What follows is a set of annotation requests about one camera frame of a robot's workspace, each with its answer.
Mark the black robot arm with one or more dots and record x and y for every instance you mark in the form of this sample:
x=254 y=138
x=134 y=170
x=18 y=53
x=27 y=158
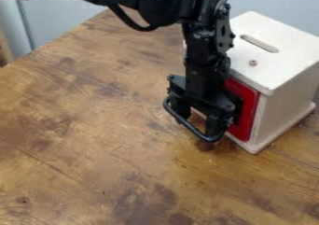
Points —
x=146 y=16

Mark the red drawer with black handle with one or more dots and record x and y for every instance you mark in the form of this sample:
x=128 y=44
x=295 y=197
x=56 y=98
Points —
x=243 y=110

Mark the white wooden box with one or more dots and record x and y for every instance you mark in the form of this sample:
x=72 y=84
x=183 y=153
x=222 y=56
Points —
x=275 y=60

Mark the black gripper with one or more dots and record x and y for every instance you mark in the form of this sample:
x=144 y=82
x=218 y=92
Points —
x=209 y=38

